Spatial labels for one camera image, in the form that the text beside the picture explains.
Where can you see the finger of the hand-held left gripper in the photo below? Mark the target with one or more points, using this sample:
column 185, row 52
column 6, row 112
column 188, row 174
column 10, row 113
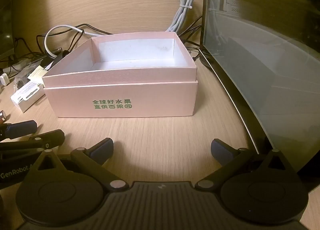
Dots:
column 21, row 128
column 53, row 136

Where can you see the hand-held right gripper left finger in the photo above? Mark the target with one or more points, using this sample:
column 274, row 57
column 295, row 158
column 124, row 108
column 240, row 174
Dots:
column 102, row 150

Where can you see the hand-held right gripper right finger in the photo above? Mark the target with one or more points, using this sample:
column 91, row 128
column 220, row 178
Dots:
column 220, row 150

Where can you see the pink cardboard box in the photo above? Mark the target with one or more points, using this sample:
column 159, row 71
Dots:
column 120, row 73

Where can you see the small battery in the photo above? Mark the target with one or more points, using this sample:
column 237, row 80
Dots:
column 2, row 116

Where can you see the white packaging box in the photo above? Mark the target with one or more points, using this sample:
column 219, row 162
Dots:
column 27, row 94

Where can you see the white plug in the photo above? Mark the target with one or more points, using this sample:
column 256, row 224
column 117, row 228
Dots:
column 3, row 80

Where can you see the clear bag with paper label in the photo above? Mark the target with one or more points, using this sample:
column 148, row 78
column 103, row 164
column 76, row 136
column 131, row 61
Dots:
column 35, row 73

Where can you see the white power strip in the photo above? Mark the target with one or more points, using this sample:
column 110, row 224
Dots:
column 20, row 63

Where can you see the black hub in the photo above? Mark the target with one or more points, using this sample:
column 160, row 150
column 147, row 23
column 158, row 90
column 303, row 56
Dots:
column 61, row 57

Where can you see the computer monitor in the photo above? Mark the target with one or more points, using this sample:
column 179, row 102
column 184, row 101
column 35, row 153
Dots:
column 262, row 57

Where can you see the black monitor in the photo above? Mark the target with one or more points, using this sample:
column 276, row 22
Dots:
column 6, row 19

